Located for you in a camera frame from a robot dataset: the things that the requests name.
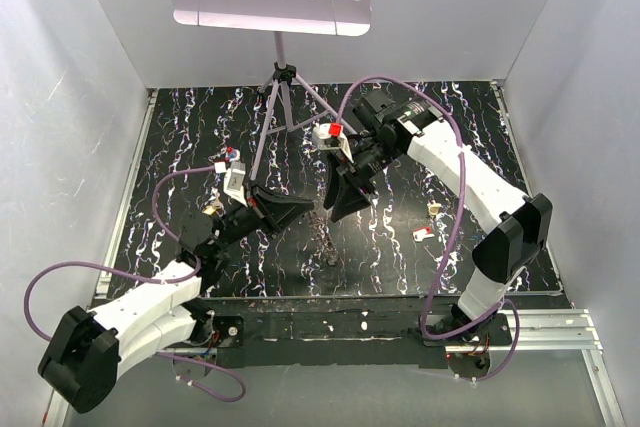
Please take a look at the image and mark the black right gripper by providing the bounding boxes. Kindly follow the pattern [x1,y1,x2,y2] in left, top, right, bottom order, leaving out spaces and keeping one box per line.
[322,136,402,223]

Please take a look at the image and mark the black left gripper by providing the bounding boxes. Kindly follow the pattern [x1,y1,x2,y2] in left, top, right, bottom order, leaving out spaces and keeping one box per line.
[211,180,313,253]

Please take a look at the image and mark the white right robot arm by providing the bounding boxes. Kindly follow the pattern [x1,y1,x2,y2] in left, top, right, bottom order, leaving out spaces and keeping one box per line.
[312,90,553,345]

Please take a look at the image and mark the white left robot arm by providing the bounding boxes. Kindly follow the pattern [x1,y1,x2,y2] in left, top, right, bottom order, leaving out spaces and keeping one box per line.
[38,183,315,413]

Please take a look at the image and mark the yellow key tag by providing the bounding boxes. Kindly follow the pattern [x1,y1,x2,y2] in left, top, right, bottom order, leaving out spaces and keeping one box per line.
[202,200,223,216]

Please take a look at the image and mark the cream key tag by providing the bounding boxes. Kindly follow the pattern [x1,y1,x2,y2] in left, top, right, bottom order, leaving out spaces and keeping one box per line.
[428,202,441,216]

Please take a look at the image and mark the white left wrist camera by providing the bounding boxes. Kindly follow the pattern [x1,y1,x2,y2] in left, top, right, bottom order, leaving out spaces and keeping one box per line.
[213,161,247,206]

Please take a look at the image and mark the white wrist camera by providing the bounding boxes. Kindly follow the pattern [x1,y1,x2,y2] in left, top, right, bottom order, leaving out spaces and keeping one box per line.
[312,122,352,161]
[213,161,247,206]

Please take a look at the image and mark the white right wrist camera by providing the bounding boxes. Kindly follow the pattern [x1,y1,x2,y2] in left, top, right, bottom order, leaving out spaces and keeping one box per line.
[312,122,352,161]

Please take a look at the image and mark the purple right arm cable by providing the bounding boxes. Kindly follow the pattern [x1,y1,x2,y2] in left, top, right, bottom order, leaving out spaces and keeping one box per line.
[335,76,521,382]

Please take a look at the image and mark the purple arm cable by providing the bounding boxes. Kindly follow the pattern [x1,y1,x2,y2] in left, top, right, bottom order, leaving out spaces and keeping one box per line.
[335,76,521,382]
[24,165,247,402]

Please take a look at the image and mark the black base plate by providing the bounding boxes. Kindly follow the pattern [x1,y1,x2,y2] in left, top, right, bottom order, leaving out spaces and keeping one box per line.
[200,296,512,369]

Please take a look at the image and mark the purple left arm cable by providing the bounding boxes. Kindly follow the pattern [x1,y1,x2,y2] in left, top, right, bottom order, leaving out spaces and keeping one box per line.
[24,165,247,402]

